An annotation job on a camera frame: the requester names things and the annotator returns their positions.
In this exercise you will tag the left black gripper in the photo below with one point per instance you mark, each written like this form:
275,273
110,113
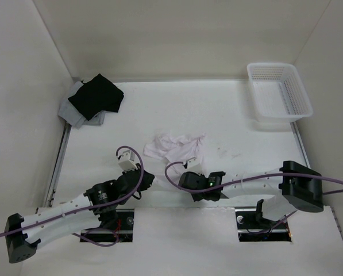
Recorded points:
147,180

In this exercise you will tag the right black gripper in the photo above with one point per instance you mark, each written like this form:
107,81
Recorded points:
197,196

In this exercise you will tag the white tank top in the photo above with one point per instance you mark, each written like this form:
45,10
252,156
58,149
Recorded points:
168,149

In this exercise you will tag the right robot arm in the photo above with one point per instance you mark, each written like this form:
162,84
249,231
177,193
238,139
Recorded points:
288,193

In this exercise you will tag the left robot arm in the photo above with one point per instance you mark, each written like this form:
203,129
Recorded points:
95,208

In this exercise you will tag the folded grey tank top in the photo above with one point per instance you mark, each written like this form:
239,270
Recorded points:
72,116

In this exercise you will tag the folded black tank top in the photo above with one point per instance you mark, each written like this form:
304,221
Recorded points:
99,94

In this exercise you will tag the white plastic basket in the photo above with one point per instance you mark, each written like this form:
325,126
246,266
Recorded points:
278,93

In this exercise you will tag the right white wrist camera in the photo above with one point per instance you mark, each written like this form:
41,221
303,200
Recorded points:
193,165

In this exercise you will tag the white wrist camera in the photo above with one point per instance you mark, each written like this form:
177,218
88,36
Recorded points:
193,165
126,161

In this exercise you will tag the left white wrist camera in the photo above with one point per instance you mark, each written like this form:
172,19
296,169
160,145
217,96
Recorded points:
126,161

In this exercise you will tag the left metal table rail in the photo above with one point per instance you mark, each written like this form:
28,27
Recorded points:
54,178

